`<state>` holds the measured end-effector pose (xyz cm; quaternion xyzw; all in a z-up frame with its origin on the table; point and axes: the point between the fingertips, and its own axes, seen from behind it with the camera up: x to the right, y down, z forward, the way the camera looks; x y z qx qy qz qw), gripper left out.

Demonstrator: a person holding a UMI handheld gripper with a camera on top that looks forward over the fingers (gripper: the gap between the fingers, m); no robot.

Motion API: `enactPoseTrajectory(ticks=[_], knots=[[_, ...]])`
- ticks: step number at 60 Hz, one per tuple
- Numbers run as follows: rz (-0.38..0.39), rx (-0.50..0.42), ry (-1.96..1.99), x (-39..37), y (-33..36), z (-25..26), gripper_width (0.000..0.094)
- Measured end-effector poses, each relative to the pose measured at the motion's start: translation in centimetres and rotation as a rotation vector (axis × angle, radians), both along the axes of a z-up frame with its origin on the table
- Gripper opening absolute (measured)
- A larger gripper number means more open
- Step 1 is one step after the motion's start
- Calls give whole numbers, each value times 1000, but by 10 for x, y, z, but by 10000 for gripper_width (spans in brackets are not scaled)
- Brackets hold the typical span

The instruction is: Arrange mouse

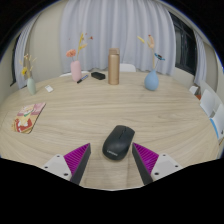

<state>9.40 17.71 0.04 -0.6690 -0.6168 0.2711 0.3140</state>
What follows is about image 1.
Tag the group of white blue chairs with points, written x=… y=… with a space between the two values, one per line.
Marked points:
x=208 y=101

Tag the black oblong case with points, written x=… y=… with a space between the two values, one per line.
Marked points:
x=98 y=75

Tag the dark window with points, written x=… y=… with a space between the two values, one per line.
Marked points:
x=14 y=63
x=185 y=46

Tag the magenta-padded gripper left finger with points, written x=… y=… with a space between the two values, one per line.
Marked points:
x=59 y=165

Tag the black computer mouse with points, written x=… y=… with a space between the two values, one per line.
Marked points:
x=118 y=141

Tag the blue vase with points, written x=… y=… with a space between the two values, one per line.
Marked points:
x=151 y=81

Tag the black marker pen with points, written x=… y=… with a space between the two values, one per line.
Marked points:
x=82 y=79

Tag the gold metal drink bottle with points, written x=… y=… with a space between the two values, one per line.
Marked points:
x=113 y=66

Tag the wide white curtain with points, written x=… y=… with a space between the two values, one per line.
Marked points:
x=116 y=26

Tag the pale green vase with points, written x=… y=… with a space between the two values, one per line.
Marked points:
x=31 y=86

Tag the yellow dried flower bunch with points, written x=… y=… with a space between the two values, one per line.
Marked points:
x=25 y=70

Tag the cartoon print mouse pad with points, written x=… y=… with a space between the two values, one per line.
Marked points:
x=28 y=117

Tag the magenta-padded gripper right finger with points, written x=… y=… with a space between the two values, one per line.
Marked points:
x=165 y=165

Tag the pink vase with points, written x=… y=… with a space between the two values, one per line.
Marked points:
x=76 y=71

